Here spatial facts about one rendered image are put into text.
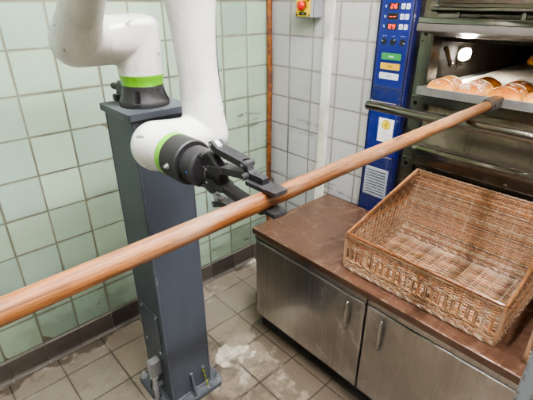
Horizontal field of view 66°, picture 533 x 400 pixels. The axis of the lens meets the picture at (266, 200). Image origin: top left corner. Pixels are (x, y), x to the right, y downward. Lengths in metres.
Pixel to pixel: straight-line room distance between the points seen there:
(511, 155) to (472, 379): 0.77
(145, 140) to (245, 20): 1.40
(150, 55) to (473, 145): 1.18
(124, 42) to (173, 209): 0.52
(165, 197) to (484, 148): 1.16
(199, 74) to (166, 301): 0.87
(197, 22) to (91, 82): 0.95
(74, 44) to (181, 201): 0.55
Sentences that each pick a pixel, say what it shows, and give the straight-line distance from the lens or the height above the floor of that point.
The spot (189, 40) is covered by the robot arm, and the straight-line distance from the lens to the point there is 0.93.
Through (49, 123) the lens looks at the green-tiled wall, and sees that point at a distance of 1.79.
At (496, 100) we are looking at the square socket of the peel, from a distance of 1.44.
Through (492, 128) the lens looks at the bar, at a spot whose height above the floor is 1.17.
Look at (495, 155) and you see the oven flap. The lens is 1.70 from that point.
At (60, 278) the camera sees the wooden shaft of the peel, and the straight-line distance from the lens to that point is 0.52.
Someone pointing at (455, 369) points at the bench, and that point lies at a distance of 1.46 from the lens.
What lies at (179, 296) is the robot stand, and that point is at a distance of 1.55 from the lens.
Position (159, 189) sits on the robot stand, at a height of 0.95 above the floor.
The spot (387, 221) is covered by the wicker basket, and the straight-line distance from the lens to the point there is 1.73.
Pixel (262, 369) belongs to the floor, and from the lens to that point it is 1.98.
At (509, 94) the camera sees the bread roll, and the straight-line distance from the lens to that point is 1.52.
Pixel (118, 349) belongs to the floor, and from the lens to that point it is 2.17.
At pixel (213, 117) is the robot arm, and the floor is 1.25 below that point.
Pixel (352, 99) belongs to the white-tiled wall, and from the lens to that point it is 1.97.
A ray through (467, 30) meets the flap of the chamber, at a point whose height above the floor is 1.40.
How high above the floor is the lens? 1.48
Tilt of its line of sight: 26 degrees down
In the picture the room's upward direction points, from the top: straight up
